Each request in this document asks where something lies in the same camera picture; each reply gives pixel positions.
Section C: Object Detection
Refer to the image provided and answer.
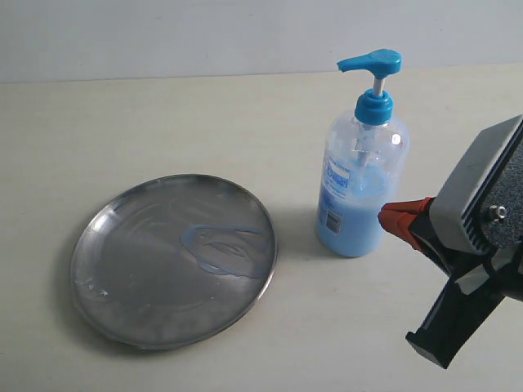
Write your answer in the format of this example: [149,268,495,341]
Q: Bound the right wrist camera grey black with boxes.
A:
[429,115,522,255]

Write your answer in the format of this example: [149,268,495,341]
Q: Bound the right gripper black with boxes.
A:
[378,197,522,369]

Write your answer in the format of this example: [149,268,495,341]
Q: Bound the blue soap pump bottle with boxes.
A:
[315,49,410,258]

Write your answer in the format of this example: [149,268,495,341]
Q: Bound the round metal plate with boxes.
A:
[69,174,278,350]

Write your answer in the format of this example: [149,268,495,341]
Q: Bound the blue soap blob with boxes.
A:
[180,224,275,279]

